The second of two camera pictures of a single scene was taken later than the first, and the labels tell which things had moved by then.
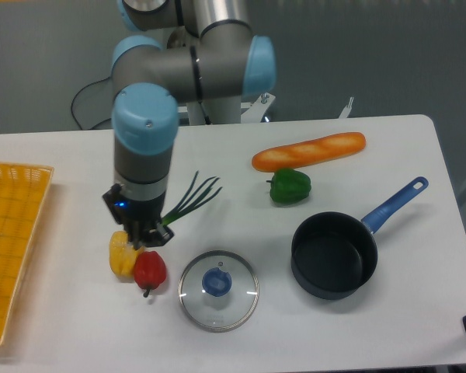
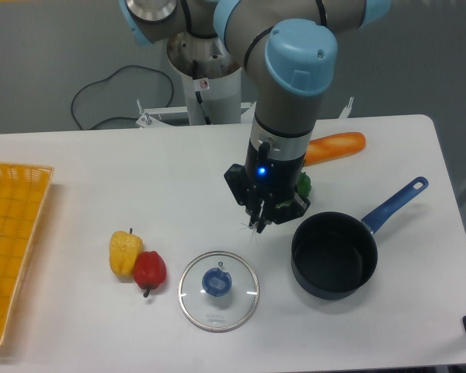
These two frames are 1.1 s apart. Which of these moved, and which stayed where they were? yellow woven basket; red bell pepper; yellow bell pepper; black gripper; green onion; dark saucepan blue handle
Moved: green onion; black gripper
Stayed: yellow bell pepper; yellow woven basket; dark saucepan blue handle; red bell pepper
